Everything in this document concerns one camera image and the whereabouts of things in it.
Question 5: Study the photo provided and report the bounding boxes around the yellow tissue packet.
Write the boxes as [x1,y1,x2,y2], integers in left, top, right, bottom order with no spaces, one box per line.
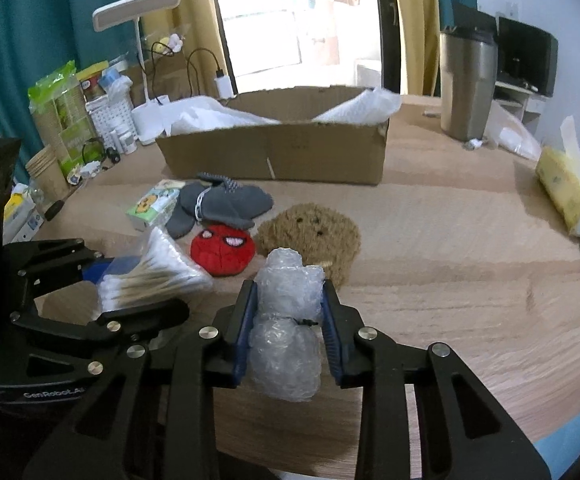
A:
[535,115,580,243]

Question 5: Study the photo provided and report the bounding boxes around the clear bubble wrap roll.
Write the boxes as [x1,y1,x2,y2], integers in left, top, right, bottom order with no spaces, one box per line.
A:
[247,247,325,403]

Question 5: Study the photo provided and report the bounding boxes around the green snack bag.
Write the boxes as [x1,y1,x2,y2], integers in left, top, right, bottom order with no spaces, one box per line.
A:
[27,60,100,182]

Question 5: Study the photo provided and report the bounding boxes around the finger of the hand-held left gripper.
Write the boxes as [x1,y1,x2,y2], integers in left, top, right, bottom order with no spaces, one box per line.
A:
[10,298,191,387]
[2,236,143,311]

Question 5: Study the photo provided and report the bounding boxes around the stainless steel tumbler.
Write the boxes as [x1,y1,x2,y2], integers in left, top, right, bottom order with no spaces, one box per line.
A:
[438,29,499,142]

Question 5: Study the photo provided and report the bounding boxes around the white desk lamp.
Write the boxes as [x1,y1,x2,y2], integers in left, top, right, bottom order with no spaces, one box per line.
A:
[92,0,184,147]

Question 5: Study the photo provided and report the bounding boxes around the clear plastic bag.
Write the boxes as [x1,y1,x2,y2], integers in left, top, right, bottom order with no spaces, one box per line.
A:
[484,105,544,162]

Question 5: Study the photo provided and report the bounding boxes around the brown fuzzy plush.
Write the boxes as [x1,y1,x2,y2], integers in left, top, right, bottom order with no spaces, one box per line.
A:
[256,202,362,287]

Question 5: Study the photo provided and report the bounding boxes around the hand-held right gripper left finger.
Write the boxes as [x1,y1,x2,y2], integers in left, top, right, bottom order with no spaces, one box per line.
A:
[22,280,261,480]

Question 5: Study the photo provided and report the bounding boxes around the white and yellow boxes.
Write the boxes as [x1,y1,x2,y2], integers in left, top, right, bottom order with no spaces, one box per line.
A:
[2,184,47,247]

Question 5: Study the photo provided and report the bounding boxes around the red spider face plush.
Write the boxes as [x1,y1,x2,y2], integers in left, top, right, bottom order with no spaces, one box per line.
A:
[190,224,259,277]

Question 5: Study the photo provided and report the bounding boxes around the white stand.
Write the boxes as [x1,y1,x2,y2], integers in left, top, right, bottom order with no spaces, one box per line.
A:
[492,80,546,137]

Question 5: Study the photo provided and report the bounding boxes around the small green tissue pack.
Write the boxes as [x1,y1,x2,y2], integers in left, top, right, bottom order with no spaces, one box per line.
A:
[126,179,187,233]

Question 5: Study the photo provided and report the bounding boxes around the stack of paper cups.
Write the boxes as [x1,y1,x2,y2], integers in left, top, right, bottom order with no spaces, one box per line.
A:
[25,145,72,202]

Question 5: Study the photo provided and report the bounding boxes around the cardboard box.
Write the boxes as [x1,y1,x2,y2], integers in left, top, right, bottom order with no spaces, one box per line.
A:
[156,85,392,187]

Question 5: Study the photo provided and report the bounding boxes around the white foam sheet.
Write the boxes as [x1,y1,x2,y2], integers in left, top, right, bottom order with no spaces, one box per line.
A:
[162,97,279,137]
[312,87,402,125]

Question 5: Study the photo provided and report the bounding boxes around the white charger with black cable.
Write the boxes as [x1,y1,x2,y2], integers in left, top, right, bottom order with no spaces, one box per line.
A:
[145,47,234,107]

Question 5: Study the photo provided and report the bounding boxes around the yellow curtain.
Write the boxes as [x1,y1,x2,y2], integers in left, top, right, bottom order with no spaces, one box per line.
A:
[132,0,240,97]
[387,0,442,97]

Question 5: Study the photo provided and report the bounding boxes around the black monitor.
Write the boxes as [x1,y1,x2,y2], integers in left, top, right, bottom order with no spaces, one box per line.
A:
[497,16,559,99]

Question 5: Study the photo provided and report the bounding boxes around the white perforated basket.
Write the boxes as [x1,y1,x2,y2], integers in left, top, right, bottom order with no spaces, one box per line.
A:
[85,91,136,142]

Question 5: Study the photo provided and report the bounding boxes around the cotton swab pack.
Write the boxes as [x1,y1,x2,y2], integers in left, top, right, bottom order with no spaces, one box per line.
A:
[95,226,216,322]

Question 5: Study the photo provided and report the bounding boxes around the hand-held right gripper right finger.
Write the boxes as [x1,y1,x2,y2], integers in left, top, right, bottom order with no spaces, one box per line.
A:
[320,280,551,480]

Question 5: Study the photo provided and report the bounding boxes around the small white bottles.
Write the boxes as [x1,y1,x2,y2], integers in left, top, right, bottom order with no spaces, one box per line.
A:
[111,126,140,157]

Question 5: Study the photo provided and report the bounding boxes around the grey knit gloves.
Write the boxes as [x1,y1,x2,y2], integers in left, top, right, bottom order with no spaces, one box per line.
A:
[165,172,275,240]

